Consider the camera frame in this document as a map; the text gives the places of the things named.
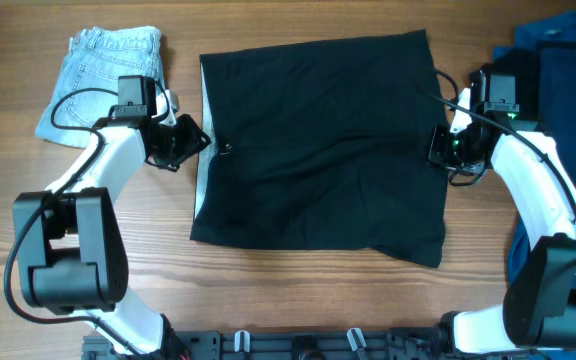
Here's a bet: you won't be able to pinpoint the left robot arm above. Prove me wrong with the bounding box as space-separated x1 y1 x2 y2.
3 75 211 359

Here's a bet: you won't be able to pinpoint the blue garment pile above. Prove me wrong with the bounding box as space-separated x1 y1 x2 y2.
492 10 576 360

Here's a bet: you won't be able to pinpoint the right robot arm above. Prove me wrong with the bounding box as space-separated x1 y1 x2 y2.
427 70 576 358

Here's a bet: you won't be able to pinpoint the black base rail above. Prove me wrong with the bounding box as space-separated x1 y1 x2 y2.
80 327 528 360

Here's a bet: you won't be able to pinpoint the black shorts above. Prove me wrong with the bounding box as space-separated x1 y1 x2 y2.
191 30 447 268

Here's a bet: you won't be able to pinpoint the folded light blue jeans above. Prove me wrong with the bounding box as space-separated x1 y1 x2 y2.
35 26 165 148

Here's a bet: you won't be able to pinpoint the left black cable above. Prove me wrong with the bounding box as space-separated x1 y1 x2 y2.
2 87 144 360

